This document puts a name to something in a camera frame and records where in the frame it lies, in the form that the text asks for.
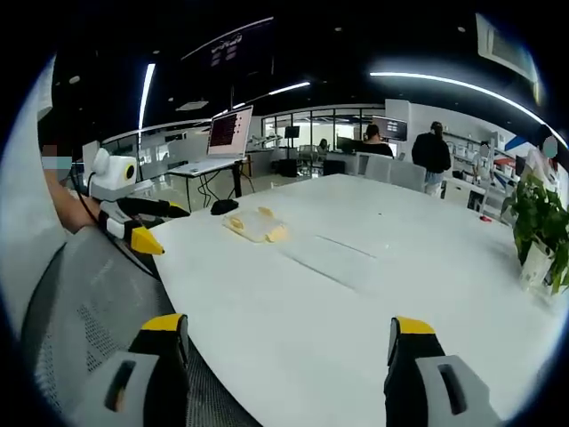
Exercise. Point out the person's white shirt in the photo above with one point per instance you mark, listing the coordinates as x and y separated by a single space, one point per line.
22 200

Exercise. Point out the short ceiling light strip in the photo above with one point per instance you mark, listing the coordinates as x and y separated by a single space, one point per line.
290 88

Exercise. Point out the small monitor on stand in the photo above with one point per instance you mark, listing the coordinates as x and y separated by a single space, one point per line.
292 131

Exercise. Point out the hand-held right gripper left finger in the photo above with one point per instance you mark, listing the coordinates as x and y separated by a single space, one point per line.
133 378

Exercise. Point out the black pouch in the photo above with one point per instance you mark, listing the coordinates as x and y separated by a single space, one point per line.
224 207

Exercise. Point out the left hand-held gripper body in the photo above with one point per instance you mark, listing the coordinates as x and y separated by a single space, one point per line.
111 175

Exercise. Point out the long ceiling light strip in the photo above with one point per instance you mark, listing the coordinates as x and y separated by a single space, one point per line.
467 89
146 93

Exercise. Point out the white chair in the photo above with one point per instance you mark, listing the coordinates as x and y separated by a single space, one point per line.
378 166
408 175

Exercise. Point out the grey mesh office chair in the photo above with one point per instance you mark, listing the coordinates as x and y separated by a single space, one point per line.
102 311

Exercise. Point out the white cabinet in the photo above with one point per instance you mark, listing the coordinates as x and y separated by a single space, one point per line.
464 193

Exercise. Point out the wall-mounted dark screen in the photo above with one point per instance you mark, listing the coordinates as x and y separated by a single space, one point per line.
391 128

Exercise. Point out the yellow plastic buckle part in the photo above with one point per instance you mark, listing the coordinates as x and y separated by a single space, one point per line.
235 222

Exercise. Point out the green potted plant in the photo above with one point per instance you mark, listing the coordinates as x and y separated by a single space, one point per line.
540 222

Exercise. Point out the white side table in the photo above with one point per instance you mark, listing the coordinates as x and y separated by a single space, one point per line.
213 171

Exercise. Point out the open silver laptop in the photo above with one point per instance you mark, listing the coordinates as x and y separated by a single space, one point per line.
226 133

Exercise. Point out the ceiling air vent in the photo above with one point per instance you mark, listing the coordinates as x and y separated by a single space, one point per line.
507 46

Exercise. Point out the black desk monitor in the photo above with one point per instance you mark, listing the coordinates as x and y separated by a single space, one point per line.
346 144

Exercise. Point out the clear bag yellow items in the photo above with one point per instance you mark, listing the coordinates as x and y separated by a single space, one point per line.
276 233

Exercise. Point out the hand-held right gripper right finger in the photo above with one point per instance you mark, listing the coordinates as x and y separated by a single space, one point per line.
427 382

